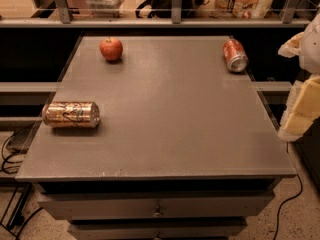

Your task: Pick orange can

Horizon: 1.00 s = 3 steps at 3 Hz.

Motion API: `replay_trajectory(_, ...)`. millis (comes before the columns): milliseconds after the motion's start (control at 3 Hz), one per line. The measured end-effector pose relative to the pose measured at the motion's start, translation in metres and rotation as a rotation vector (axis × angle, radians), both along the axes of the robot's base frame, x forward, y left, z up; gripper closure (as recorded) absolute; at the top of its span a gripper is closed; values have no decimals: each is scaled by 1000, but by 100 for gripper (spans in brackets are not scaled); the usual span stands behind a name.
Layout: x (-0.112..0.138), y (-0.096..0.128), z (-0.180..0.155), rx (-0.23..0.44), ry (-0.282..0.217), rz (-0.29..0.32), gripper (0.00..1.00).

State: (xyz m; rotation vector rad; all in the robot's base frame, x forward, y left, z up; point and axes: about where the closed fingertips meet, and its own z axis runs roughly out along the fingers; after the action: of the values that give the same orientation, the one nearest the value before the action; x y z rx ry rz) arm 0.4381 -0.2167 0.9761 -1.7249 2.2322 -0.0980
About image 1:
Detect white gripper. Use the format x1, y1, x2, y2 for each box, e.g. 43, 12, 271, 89
278, 14, 320, 142

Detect gold orange soda can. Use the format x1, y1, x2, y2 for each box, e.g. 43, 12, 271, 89
42, 102, 100, 128

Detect red orange soda can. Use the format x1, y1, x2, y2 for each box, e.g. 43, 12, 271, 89
223, 39, 248, 73

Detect printed snack bag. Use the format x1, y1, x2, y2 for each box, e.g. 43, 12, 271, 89
211, 0, 273, 19

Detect upper drawer with knob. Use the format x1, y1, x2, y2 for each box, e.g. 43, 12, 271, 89
38, 191, 274, 220

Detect drawer with knob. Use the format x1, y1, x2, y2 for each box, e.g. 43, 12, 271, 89
68, 219, 247, 240
38, 191, 274, 220

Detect grey drawer cabinet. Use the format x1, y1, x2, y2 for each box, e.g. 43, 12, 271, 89
17, 36, 295, 225

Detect black bag on shelf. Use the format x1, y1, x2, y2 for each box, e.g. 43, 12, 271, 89
135, 0, 210, 18

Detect red apple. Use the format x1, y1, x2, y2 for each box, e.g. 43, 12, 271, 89
99, 37, 123, 61

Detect lower drawer with knob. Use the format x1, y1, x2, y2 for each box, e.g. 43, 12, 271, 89
68, 219, 247, 240

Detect black metal stand left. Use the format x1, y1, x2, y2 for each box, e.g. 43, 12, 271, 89
0, 183, 43, 240

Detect black cable right floor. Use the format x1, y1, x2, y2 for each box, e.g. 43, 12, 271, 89
272, 142, 304, 240

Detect grey metal shelf rail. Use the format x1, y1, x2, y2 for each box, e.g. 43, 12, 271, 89
0, 0, 319, 29

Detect black cables left floor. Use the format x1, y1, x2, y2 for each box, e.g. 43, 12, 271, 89
0, 122, 36, 175

